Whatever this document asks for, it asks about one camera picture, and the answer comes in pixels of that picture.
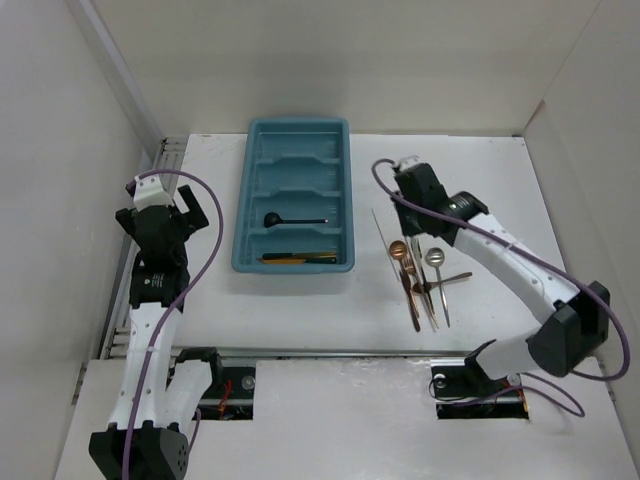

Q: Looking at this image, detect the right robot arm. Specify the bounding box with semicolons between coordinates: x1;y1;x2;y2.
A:
393;162;610;394

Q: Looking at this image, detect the blue plastic cutlery tray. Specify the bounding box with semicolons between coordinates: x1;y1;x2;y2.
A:
231;116;355;274

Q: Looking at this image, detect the aluminium rail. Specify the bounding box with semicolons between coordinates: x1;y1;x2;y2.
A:
219;347;469;360
96;137;189;359

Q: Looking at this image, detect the silver spoon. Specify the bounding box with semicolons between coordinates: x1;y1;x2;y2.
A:
425;247;451;328

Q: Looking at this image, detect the silver chopstick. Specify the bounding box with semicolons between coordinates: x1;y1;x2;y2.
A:
371;208;400;282

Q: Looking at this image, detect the black spoon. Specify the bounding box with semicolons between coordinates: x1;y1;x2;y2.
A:
263;212;328;228

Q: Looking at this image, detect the aluminium rail left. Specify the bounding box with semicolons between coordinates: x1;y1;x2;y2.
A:
96;137;189;359

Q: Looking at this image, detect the dark green handled knife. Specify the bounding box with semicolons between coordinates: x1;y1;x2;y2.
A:
259;252;337;264

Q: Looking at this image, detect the copper knife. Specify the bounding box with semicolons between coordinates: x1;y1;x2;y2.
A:
259;252;337;260

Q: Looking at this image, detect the copper fork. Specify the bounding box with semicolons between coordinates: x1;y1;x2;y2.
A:
404;256;439;330

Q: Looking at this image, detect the small copper spoon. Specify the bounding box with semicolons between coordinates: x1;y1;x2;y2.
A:
412;272;473;293

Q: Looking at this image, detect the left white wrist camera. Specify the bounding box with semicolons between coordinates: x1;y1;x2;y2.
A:
133;174;174;211

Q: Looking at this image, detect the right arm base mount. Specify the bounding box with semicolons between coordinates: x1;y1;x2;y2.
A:
428;364;529;420

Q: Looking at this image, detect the aluminium rail front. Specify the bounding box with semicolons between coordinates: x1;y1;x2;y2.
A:
219;347;469;360

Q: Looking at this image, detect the gold knife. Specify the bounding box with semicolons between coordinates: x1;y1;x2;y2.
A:
259;257;309;265

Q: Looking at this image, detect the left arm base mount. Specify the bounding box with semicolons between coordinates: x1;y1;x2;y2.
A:
165;361;256;421

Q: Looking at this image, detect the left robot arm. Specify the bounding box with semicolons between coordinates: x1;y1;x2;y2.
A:
89;175;224;479

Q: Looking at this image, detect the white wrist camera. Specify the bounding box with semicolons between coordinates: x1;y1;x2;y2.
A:
393;155;421;174
133;174;174;211

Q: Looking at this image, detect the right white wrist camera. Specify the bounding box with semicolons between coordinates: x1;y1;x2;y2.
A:
393;155;421;174

